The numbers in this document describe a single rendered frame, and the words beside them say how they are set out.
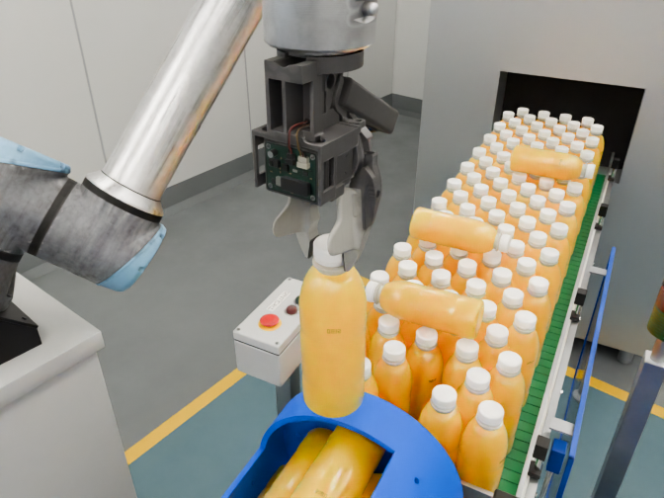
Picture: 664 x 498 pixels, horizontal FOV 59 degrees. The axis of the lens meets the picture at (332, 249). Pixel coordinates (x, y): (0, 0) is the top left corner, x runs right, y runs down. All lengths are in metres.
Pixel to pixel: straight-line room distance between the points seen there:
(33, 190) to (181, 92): 0.29
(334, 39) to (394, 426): 0.48
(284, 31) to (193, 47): 0.62
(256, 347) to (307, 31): 0.74
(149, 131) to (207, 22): 0.21
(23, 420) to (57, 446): 0.11
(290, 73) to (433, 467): 0.51
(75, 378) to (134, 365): 1.58
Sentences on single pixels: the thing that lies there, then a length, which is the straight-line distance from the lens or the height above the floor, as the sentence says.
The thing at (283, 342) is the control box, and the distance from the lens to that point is 1.07.
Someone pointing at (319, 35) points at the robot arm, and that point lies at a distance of 0.45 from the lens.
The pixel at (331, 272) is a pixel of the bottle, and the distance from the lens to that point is 0.58.
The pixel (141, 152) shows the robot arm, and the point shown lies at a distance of 1.07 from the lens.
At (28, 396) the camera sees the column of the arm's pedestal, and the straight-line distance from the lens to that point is 1.17.
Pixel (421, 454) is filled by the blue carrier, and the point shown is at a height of 1.20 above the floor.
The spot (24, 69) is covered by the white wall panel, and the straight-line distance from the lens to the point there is 3.33.
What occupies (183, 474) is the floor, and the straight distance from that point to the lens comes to 2.31.
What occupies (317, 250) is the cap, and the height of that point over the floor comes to 1.49.
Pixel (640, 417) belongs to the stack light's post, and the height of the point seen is 0.98.
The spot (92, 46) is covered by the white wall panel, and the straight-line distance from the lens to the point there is 3.49.
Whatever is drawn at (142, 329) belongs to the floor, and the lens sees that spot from 2.96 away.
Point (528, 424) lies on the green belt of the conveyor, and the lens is 1.26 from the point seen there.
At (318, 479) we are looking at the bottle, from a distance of 0.74.
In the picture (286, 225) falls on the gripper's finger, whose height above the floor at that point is 1.52.
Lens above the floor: 1.80
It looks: 32 degrees down
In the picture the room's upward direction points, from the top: straight up
